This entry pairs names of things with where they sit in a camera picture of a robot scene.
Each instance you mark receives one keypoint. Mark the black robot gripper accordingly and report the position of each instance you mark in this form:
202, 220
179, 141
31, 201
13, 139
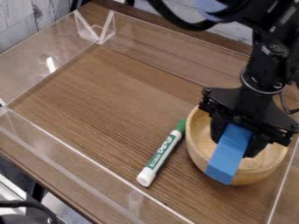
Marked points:
248, 107

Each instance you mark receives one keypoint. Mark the blue rectangular block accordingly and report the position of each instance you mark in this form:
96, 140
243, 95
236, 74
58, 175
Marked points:
228, 153

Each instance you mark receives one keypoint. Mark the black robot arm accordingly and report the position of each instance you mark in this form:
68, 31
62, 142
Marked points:
270, 71

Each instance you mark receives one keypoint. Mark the brown wooden bowl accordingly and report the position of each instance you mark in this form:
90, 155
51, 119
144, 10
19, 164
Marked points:
254, 168

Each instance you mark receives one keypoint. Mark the green and white marker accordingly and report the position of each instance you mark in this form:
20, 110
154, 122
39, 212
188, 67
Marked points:
155, 163

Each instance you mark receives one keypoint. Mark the clear acrylic tray walls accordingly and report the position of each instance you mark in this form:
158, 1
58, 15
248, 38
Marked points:
92, 91

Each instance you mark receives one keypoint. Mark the black table leg bracket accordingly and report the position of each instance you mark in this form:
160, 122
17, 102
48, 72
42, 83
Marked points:
40, 213

